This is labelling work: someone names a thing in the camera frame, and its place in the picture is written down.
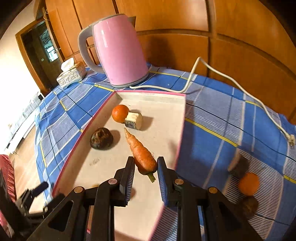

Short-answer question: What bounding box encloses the pink electric kettle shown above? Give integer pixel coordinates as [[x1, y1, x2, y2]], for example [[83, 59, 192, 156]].
[[78, 14, 149, 88]]

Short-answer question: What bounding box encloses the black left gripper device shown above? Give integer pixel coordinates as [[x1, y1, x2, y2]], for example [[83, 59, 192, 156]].
[[16, 182, 65, 220]]

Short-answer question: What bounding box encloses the white power cord with plug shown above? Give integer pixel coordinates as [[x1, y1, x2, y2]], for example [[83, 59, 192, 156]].
[[128, 56, 296, 147]]

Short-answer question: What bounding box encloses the dark brown fruit in tray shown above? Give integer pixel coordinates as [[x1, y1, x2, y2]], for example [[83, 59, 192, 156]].
[[90, 128, 113, 150]]

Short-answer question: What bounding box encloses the red cushioned chair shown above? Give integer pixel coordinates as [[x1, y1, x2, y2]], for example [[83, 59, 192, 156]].
[[1, 154, 16, 237]]

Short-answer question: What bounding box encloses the orange on tablecloth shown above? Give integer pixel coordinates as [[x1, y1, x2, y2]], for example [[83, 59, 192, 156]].
[[238, 172, 260, 196]]

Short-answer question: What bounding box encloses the silver tissue box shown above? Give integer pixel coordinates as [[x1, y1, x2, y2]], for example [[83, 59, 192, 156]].
[[57, 58, 86, 89]]

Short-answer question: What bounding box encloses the blue plaid tablecloth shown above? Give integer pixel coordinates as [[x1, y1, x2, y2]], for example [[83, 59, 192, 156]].
[[35, 71, 295, 240]]

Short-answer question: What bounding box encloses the white pink-rimmed tray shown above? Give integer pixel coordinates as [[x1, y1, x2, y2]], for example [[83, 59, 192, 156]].
[[52, 90, 186, 240]]

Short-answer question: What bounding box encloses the wooden door frame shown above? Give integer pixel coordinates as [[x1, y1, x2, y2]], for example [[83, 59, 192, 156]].
[[16, 18, 63, 96]]

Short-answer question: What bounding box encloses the dark brown fruit on cloth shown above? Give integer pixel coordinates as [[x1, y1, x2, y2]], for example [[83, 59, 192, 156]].
[[239, 196, 259, 219]]

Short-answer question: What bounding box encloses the orange carrot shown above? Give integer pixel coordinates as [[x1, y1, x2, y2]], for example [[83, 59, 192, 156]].
[[124, 128, 158, 183]]

